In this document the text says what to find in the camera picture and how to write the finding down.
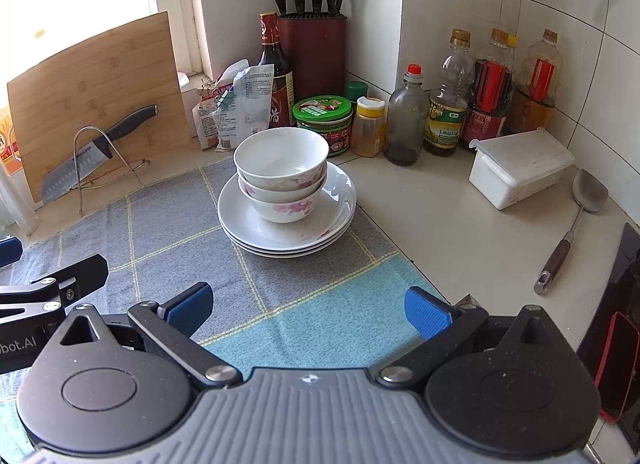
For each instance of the white plastic box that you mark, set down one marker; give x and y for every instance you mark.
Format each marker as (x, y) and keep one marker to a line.
(520, 168)

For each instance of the yellow spice jar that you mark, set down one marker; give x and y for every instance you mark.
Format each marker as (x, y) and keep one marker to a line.
(367, 128)

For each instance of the green cap jar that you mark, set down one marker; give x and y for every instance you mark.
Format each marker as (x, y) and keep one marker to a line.
(356, 90)

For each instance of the oil bottle yellow label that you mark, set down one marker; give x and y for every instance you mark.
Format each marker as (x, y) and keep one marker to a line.
(447, 113)

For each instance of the dark sauce bottle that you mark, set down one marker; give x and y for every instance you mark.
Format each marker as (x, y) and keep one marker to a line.
(280, 83)

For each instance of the white printed bag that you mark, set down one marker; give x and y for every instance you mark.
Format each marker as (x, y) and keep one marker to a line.
(245, 103)

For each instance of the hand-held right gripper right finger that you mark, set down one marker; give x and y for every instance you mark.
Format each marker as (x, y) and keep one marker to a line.
(430, 311)

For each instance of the glass bottle red cap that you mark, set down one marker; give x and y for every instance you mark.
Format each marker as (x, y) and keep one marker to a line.
(405, 123)

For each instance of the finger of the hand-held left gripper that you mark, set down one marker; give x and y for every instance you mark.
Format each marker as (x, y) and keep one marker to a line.
(9, 251)
(85, 276)

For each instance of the black cooktop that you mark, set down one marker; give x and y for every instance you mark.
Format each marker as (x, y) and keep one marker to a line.
(620, 274)

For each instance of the dark vinegar bottle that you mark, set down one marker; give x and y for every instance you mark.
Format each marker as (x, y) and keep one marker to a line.
(487, 103)

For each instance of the bamboo cutting board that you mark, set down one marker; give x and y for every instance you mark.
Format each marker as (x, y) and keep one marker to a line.
(100, 73)

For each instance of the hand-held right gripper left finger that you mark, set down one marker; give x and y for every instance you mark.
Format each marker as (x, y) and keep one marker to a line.
(192, 306)

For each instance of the maroon knife block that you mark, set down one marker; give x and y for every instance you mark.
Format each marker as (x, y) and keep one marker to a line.
(315, 63)

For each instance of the red phone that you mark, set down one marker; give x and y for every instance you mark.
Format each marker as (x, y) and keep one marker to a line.
(620, 369)

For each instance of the clear plastic wrap roll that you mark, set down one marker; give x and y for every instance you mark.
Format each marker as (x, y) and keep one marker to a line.
(17, 204)

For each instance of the white bowl faint flowers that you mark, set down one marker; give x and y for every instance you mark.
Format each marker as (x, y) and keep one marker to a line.
(280, 153)

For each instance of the grey checked cloth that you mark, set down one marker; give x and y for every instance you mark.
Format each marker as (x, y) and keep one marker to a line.
(175, 234)

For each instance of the orange cooking wine jug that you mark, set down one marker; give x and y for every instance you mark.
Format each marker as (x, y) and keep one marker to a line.
(9, 143)

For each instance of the green lid tin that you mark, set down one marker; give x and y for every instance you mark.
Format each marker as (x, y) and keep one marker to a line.
(325, 118)

